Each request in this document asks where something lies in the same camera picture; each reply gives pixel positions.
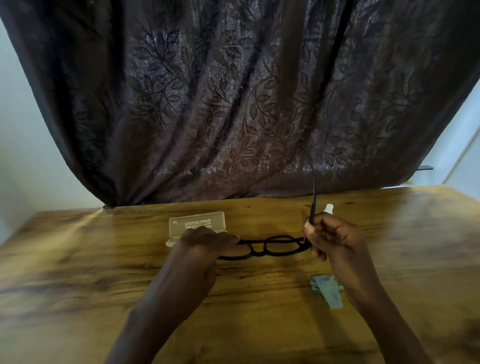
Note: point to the person's right thumb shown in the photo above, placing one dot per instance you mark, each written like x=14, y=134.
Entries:
x=309, y=232

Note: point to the person's right hand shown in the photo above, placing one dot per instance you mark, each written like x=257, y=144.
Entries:
x=339, y=243

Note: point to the dark leaf-patterned curtain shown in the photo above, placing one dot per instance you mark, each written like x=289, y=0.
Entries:
x=240, y=97

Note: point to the person's left fingers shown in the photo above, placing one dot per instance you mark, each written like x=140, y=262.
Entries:
x=221, y=240

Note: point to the black bracket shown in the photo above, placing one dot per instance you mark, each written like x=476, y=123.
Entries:
x=425, y=168

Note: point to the person's left forearm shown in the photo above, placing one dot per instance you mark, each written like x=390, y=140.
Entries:
x=161, y=318

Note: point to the person's right forearm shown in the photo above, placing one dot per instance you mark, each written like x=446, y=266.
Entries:
x=382, y=322

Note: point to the black eyeglasses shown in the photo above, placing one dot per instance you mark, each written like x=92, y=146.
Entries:
x=275, y=245

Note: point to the light blue cleaning cloth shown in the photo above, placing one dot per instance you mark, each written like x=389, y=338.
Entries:
x=327, y=289

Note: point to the clear plastic glasses case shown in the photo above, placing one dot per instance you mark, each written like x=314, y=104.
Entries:
x=195, y=224

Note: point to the person's left hand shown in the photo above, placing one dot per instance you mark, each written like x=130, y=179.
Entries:
x=195, y=255

